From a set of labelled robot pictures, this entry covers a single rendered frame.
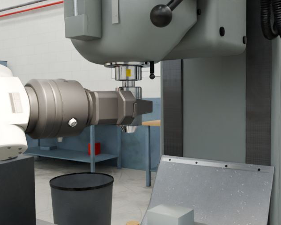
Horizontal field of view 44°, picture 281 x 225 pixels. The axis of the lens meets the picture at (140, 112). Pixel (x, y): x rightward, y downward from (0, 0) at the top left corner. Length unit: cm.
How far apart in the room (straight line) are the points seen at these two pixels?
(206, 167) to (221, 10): 44
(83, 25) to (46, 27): 685
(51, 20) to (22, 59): 117
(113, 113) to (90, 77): 588
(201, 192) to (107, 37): 54
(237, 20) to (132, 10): 31
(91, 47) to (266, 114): 49
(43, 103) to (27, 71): 726
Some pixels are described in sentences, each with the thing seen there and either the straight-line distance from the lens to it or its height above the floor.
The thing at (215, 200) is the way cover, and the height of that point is 99.
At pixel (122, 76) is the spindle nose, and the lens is 60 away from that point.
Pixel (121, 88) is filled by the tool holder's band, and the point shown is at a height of 127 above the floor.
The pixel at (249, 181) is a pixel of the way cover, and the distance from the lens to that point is 91.
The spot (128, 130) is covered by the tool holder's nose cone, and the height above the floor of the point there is 119.
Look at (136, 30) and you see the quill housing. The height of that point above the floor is 135.
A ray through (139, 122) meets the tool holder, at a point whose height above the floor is 121.
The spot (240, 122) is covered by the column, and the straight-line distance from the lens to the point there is 92.
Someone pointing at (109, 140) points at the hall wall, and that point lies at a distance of 617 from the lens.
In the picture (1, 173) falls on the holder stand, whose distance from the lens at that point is 85.
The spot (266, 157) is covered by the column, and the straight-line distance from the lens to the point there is 90.
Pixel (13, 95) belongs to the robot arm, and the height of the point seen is 126.
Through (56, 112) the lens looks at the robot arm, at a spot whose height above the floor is 123.
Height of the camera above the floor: 126
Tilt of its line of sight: 3 degrees down
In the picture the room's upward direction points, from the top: 1 degrees counter-clockwise
